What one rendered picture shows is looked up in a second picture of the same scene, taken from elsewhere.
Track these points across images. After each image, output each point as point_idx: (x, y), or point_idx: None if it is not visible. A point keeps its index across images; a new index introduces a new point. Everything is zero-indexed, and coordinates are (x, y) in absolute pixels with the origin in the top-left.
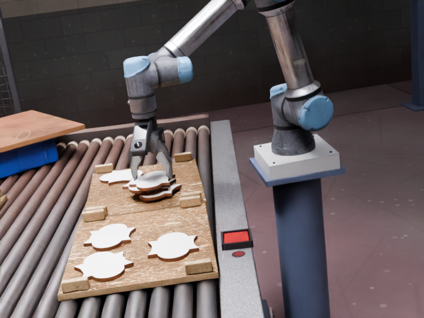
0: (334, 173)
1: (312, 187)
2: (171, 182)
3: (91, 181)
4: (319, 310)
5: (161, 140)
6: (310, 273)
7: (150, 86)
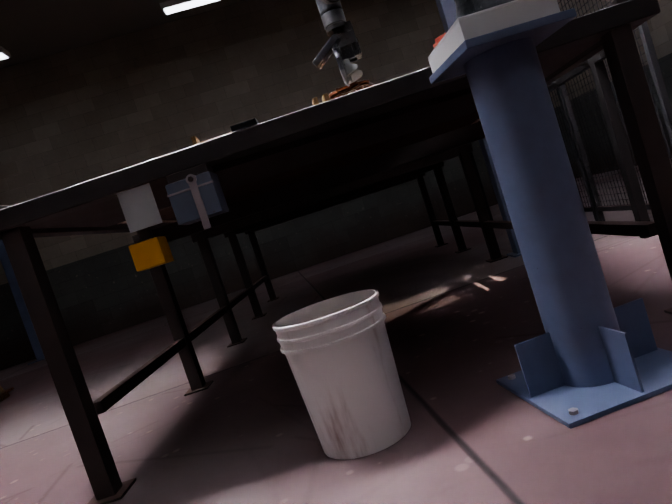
0: (460, 51)
1: (480, 77)
2: (358, 89)
3: None
4: (535, 267)
5: (336, 50)
6: (510, 207)
7: (322, 3)
